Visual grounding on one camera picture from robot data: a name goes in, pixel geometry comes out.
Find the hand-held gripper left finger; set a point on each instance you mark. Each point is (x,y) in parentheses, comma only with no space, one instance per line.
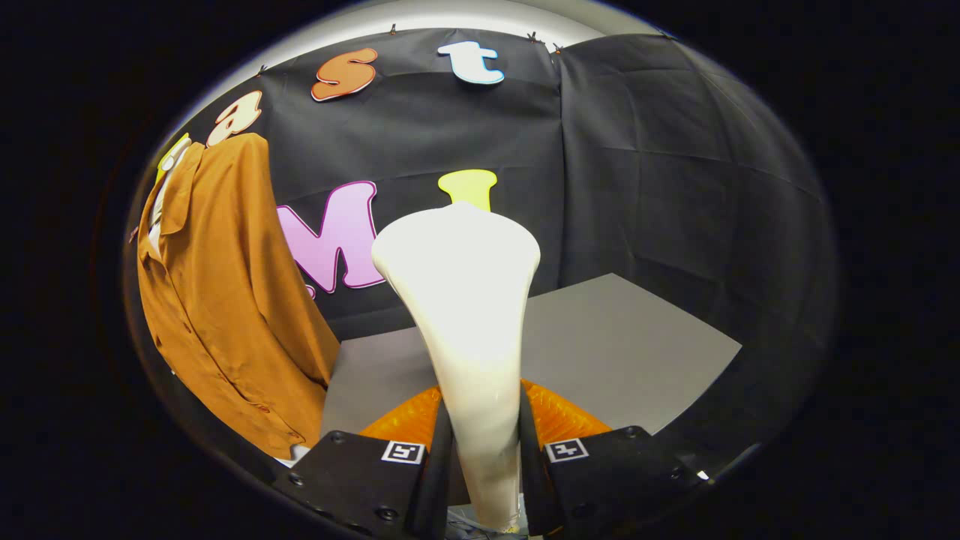
(439,480)

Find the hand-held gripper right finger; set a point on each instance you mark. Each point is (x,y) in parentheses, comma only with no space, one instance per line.
(531,480)

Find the white garment steamer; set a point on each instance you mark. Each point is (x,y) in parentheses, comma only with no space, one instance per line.
(469,315)

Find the brown button-up shirt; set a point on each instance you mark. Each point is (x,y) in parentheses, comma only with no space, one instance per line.
(232,300)

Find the grey table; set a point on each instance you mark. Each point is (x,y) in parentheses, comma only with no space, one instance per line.
(615,352)

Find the black backdrop cloth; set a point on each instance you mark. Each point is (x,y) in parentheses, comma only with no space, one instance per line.
(660,187)

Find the white mannequin torso stand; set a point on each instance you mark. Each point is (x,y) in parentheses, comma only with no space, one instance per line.
(158,217)

